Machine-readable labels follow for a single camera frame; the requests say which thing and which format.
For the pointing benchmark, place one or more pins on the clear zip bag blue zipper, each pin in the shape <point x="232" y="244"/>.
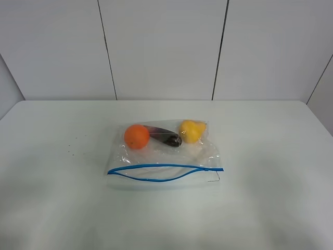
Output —
<point x="159" y="163"/>

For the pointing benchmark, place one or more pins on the dark purple eggplant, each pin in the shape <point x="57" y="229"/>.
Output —
<point x="164" y="136"/>

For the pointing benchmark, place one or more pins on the yellow pear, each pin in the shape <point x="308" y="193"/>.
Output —
<point x="191" y="131"/>

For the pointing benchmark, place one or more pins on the orange fruit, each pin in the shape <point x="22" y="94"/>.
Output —
<point x="136" y="136"/>

